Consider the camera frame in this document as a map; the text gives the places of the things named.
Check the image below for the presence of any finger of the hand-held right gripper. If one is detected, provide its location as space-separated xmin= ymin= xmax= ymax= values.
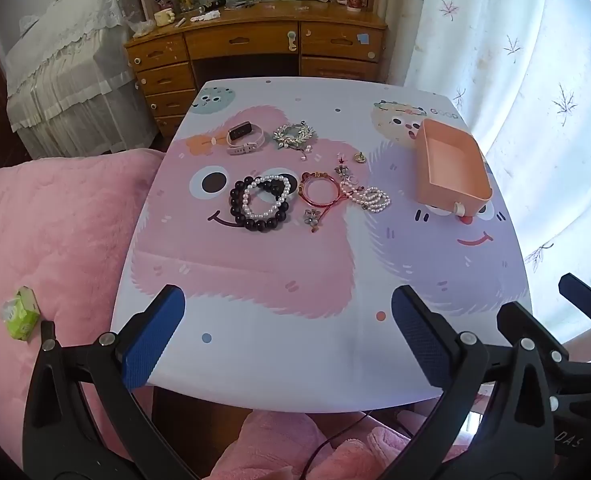
xmin=559 ymin=272 xmax=591 ymax=326
xmin=497 ymin=302 xmax=571 ymax=361

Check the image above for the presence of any white printed curtain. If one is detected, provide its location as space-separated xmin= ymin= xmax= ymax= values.
xmin=384 ymin=0 xmax=591 ymax=358

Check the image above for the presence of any black cable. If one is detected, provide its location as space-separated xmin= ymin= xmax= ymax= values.
xmin=299 ymin=411 xmax=377 ymax=480

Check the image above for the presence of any small silver earring charm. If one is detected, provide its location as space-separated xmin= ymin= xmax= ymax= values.
xmin=333 ymin=157 xmax=357 ymax=184

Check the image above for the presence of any pink fleece cloth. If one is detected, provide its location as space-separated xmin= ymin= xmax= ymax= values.
xmin=209 ymin=409 xmax=476 ymax=480

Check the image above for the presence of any multi-strand pearl bracelet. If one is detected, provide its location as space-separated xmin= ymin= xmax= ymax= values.
xmin=340 ymin=180 xmax=392 ymax=215

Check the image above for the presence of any pink smart watch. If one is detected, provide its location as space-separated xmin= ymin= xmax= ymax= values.
xmin=225 ymin=120 xmax=266 ymax=156

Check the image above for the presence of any white lace cloth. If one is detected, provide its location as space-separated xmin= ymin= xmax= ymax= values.
xmin=5 ymin=0 xmax=161 ymax=159

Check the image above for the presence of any red string bracelet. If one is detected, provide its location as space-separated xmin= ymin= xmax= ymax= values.
xmin=299 ymin=171 xmax=349 ymax=209

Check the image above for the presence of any wooden desk with drawers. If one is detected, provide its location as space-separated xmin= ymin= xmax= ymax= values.
xmin=124 ymin=0 xmax=389 ymax=142

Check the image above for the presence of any clear plastic bag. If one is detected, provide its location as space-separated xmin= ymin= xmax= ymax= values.
xmin=127 ymin=19 xmax=156 ymax=39

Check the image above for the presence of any pink fluffy blanket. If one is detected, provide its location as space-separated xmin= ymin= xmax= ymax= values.
xmin=0 ymin=149 xmax=167 ymax=461

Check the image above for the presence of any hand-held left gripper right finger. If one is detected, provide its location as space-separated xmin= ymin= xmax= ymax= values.
xmin=380 ymin=285 xmax=559 ymax=480

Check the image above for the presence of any green tissue pack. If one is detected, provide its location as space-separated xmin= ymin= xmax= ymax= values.
xmin=0 ymin=286 xmax=41 ymax=344

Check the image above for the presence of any white pearl bracelet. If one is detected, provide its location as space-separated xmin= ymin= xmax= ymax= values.
xmin=242 ymin=176 xmax=292 ymax=221

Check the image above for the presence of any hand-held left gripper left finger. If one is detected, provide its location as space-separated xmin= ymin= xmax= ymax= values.
xmin=22 ymin=284 xmax=196 ymax=480

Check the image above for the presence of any silver wreath brooch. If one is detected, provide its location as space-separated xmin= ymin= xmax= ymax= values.
xmin=272 ymin=120 xmax=319 ymax=162

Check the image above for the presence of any dark bead bracelet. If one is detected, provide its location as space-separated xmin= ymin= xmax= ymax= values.
xmin=228 ymin=175 xmax=292 ymax=233

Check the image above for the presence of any pink plastic box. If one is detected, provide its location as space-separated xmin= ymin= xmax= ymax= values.
xmin=414 ymin=118 xmax=493 ymax=219

